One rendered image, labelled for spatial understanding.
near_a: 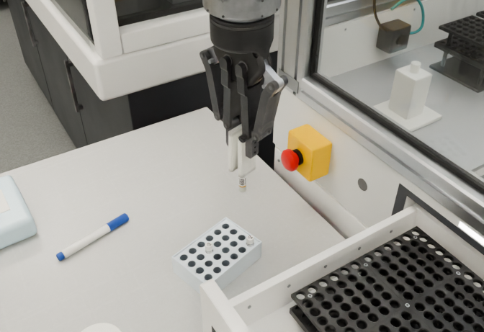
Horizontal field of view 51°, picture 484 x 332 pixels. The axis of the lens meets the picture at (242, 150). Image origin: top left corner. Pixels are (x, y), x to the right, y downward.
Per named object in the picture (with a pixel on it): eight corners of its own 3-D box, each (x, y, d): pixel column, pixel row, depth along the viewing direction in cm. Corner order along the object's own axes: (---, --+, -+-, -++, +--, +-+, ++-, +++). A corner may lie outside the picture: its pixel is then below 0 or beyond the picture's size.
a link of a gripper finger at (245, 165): (251, 127, 69) (256, 129, 69) (252, 166, 73) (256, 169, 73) (236, 136, 67) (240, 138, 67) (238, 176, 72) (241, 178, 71)
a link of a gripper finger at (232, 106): (227, 60, 61) (220, 55, 62) (225, 133, 68) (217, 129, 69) (250, 50, 63) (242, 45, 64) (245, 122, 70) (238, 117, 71)
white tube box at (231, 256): (208, 301, 79) (207, 286, 77) (173, 271, 84) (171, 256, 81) (261, 256, 86) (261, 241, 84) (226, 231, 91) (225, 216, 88)
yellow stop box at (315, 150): (306, 184, 89) (310, 152, 84) (282, 163, 94) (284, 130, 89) (329, 174, 91) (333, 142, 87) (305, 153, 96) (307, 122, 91)
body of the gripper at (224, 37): (192, 9, 58) (196, 80, 64) (246, 30, 54) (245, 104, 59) (238, -9, 63) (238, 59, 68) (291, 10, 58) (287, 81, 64)
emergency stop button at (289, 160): (291, 177, 88) (292, 159, 86) (277, 164, 91) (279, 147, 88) (305, 171, 89) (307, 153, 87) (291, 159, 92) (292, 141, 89)
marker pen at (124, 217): (61, 263, 85) (59, 257, 84) (56, 258, 86) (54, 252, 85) (130, 221, 93) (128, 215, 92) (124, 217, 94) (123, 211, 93)
